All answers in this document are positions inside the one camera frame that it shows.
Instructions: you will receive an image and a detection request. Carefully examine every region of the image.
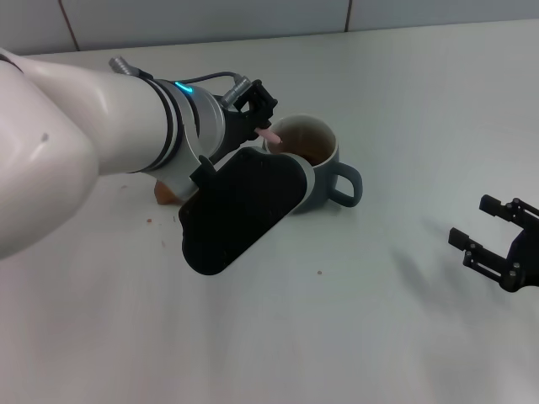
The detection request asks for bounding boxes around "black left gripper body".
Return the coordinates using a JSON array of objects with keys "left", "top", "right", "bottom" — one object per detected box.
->
[{"left": 218, "top": 109, "right": 264, "bottom": 159}]

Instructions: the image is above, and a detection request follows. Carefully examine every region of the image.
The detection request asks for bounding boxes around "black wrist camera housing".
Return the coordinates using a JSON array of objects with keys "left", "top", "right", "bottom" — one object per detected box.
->
[{"left": 178, "top": 146, "right": 316, "bottom": 277}]

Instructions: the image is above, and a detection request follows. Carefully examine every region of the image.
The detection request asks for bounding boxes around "wrist cable with silver plug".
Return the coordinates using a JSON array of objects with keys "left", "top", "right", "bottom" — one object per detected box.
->
[{"left": 184, "top": 71, "right": 254, "bottom": 103}]

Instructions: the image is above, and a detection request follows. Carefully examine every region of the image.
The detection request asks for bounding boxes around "grey ceramic cup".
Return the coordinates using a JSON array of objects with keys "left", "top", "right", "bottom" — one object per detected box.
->
[{"left": 263, "top": 113, "right": 363, "bottom": 215}]

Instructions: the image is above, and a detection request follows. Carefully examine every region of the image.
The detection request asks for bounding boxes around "pink handled metal spoon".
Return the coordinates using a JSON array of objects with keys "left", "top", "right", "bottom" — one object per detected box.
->
[{"left": 254, "top": 127, "right": 283, "bottom": 146}]

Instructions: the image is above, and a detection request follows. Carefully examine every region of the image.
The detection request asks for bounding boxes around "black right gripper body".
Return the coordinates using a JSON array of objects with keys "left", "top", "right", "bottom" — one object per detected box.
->
[{"left": 507, "top": 218, "right": 539, "bottom": 290}]

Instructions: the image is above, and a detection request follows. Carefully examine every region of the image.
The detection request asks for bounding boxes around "arched wooden block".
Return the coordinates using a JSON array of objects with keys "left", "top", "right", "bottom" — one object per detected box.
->
[{"left": 153, "top": 179, "right": 179, "bottom": 206}]

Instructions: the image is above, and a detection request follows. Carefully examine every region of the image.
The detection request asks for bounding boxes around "silver forearm cable plug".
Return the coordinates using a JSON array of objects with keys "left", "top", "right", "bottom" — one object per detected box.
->
[{"left": 108, "top": 56, "right": 155, "bottom": 82}]

